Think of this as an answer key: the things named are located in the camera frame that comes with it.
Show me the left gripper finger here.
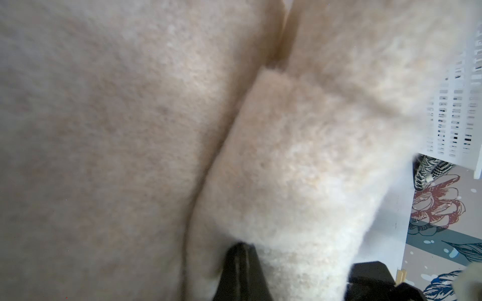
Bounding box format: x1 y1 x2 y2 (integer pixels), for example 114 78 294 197
213 243 273 301

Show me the black white patterned scarf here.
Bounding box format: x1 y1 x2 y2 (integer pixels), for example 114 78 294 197
413 154 456 191

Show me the white plastic basket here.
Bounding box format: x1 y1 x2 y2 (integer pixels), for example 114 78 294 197
419 20 481 179

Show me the beige knitted scarf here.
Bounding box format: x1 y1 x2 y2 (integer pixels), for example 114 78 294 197
1 1 481 300

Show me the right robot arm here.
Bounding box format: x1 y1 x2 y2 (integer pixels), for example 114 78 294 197
345 262 427 301

